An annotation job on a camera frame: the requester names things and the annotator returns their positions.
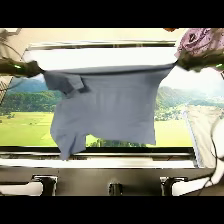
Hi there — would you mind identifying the silver frame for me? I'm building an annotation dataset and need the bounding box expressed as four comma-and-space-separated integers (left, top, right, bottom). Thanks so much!
0, 146, 205, 197

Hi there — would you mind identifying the black cable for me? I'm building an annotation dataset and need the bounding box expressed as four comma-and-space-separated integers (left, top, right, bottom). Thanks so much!
208, 119, 220, 188

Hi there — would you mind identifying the purple patterned garment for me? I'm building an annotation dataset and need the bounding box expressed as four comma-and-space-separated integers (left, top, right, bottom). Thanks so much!
174, 27, 224, 61

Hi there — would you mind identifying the light blue T-shirt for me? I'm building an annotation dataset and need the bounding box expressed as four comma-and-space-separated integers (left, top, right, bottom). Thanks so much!
42, 63, 176, 161

